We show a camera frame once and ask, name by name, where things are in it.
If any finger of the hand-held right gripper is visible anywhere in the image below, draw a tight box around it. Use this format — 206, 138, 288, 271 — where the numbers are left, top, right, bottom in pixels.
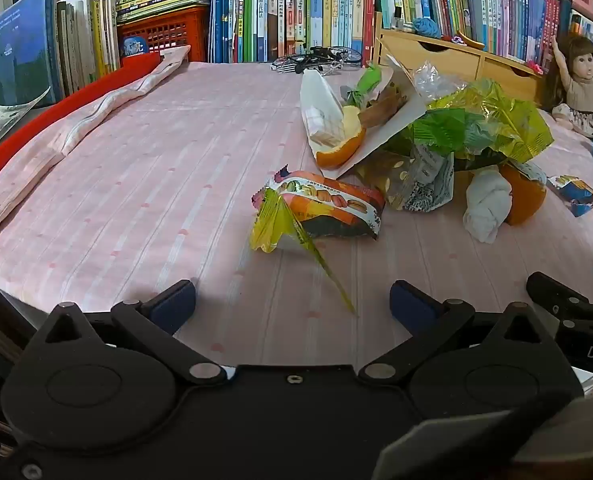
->
526, 271, 593, 333

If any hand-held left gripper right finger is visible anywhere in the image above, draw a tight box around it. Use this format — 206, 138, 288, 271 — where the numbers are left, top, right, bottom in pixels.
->
357, 280, 557, 387

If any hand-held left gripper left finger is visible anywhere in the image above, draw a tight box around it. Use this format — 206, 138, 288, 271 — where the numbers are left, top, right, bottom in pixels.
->
35, 280, 228, 387

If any yellow plastic wrapper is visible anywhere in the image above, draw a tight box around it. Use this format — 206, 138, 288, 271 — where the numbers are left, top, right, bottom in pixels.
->
249, 186, 360, 318

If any clear plastic bag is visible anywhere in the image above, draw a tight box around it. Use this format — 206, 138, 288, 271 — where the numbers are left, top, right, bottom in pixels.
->
410, 59, 463, 104

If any green plastic wrapper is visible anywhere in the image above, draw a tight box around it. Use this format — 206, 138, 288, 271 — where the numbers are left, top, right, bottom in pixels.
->
345, 61, 383, 109

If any row of thin pale books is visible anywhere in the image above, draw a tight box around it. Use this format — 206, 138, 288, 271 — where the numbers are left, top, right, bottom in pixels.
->
56, 0, 123, 97

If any row of colourful upright books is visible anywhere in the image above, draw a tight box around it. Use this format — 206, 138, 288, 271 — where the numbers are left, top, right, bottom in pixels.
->
208, 0, 593, 67

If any small blue snack wrapper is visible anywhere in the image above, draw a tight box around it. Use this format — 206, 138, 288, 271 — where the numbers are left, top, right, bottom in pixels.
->
546, 174, 593, 219

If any orange peel cup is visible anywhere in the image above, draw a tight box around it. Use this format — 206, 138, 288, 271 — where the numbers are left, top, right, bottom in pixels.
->
497, 161, 548, 227

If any white crumpled tissue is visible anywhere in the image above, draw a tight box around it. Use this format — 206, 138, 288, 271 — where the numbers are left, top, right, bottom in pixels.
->
463, 166, 513, 245

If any gold-dotted packet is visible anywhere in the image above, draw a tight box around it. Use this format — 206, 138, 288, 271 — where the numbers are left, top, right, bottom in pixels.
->
355, 144, 455, 214

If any orange nut snack packet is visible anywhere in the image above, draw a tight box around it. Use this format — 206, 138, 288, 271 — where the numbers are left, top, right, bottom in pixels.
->
252, 164, 387, 242

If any pink striped tablecloth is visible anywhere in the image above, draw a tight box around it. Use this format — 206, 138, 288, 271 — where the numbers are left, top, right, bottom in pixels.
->
0, 59, 593, 377

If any orange peel piece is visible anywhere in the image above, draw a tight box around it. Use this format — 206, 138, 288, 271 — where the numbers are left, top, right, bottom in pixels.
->
315, 121, 367, 170

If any yellow-green foil wrapper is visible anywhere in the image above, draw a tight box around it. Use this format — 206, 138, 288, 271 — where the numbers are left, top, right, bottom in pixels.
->
410, 77, 555, 172

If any brown-haired doll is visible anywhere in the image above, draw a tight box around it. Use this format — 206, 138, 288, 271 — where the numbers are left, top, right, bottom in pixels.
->
540, 34, 593, 139

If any white tray with food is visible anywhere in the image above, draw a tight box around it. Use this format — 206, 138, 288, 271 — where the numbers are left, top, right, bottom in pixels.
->
320, 54, 430, 181

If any brown wrapper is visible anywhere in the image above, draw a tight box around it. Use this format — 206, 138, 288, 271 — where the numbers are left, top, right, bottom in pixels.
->
357, 86, 408, 129

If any pink striped folded cloth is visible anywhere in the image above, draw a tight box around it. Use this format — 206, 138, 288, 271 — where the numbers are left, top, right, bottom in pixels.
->
0, 44, 193, 254

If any white paper bag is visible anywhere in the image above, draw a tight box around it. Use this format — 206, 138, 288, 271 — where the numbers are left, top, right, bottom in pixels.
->
299, 68, 348, 149

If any red board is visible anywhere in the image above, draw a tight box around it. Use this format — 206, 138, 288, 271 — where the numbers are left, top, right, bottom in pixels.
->
0, 52, 163, 199

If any wooden drawer organizer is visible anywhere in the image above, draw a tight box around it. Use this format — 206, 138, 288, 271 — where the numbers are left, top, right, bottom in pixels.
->
373, 10, 545, 104

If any glossy photo booklet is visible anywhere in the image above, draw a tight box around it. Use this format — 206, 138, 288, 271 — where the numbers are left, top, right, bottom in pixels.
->
0, 87, 53, 162

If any blue round object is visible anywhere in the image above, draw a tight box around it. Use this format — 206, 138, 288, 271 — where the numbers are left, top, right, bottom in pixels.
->
120, 35, 150, 59

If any red plastic crate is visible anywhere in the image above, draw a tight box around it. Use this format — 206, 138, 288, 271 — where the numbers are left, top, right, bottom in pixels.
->
118, 4, 211, 63

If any blue yarn ball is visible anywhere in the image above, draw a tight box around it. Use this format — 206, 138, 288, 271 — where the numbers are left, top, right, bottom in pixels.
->
410, 16, 443, 39

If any large blue book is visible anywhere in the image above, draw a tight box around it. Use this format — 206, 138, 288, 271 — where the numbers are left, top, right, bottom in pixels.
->
0, 0, 61, 109

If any black wire-frame object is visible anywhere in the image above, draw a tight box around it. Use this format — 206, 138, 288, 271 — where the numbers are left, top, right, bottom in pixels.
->
270, 45, 365, 76

